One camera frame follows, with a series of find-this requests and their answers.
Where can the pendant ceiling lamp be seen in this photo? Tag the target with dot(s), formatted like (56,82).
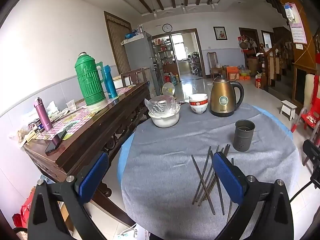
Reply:
(154,13)
(183,8)

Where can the metal storage rack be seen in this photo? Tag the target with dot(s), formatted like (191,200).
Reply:
(196,63)

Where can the clear plastic cup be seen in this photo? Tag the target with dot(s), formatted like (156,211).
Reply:
(71,106)

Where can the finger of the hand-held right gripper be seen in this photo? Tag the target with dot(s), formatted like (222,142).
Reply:
(311,150)

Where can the golden electric kettle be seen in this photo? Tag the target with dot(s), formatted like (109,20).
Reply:
(222,100)

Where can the grey perforated chopstick holder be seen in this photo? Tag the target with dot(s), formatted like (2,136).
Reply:
(242,140)

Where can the blue table cover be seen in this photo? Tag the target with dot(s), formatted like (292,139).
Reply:
(125,155)

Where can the red plastic chair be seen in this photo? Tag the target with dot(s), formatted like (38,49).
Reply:
(310,117)

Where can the brown wooden door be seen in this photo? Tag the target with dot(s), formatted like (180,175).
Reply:
(115,45)

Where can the checkered sideboard cloth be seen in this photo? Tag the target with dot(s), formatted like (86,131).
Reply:
(82,116)

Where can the dark wooden chair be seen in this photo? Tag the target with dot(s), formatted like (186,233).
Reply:
(130,76)

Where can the round wall clock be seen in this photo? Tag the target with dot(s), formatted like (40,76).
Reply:
(167,27)

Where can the framed wall picture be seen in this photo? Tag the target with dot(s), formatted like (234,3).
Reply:
(220,33)

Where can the orange cardboard box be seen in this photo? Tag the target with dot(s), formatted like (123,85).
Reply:
(232,73)

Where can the glass shelf with bottles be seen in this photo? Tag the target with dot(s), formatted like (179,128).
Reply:
(163,52)

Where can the grey table cloth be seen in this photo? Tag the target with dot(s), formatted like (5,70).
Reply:
(165,155)

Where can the small white stool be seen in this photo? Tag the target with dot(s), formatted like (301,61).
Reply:
(287,105)

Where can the red rimmed bowl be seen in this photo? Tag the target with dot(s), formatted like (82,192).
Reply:
(198,102)

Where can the plain white bowl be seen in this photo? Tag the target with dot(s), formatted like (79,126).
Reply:
(198,96)

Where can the white bowl with red mark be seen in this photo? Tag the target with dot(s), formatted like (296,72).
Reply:
(198,108)

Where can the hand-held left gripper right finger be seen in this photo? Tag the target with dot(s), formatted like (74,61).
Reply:
(228,177)

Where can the green thermos flask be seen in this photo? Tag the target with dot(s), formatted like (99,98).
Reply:
(90,85)

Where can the red gift box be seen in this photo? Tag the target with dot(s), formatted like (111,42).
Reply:
(258,82)

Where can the cream armchair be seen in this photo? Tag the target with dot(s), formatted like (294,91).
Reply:
(308,90)

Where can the wooden stair railing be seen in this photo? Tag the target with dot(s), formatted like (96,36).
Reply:
(272,65)

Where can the purple water bottle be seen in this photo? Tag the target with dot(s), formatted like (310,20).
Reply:
(44,120)

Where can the clear plastic bag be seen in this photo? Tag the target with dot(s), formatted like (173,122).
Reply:
(162,105)

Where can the white chest freezer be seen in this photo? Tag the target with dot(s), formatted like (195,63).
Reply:
(117,82)

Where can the tissue pack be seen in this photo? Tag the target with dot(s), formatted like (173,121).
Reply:
(52,107)

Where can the grey refrigerator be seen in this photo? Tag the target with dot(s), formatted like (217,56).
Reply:
(140,55)

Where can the dark smartphone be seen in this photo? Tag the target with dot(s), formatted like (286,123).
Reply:
(55,142)

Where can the wall calendar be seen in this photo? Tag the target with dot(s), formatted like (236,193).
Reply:
(298,32)

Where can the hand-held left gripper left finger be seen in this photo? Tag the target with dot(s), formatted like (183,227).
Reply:
(92,177)

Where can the blue water jug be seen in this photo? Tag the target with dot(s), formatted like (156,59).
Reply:
(173,79)

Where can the wooden dining chair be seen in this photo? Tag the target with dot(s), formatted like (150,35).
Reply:
(212,60)

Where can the dark carved wooden sideboard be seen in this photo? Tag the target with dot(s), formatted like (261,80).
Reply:
(87,142)

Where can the blue thermos flask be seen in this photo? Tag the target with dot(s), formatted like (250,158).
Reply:
(110,85)

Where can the group of dark chopsticks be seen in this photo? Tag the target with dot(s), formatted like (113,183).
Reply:
(206,191)

